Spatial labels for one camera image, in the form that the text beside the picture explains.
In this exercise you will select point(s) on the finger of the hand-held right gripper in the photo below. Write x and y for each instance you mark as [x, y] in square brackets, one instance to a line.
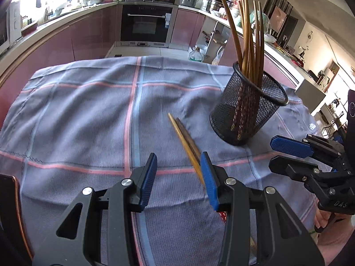
[291, 146]
[294, 170]

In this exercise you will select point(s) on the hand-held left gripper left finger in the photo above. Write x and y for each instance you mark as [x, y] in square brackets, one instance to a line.
[148, 183]

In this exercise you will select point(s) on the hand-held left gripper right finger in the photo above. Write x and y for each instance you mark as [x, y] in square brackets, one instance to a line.
[208, 183]

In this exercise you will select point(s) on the black mesh utensil holder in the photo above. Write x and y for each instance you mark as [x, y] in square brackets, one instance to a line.
[263, 116]

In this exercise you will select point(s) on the person's right hand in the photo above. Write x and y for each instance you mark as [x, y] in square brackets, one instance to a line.
[335, 243]

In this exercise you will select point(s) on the grey cabinet block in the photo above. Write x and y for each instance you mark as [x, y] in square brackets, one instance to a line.
[310, 94]

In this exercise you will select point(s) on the grey checked tablecloth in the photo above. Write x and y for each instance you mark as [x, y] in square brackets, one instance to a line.
[83, 116]

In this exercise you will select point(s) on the green appliance with clear dome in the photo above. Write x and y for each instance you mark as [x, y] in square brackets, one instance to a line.
[266, 25]

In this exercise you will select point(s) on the plastic water bottle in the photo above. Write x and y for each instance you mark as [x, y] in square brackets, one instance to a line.
[196, 55]

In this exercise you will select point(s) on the wooden framed board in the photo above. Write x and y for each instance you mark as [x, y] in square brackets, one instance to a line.
[278, 16]

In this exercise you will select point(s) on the dark board copper rim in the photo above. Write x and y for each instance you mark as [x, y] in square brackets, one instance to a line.
[9, 216]

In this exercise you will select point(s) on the pink kitchen cabinets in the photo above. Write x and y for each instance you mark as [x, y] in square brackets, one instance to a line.
[91, 36]

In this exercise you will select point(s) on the black built-in oven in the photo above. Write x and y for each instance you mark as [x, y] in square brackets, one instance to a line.
[148, 23]

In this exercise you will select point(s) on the steel cooking pot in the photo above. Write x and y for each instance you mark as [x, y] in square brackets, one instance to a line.
[215, 5]

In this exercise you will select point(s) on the white microwave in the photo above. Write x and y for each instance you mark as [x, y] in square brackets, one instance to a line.
[15, 25]

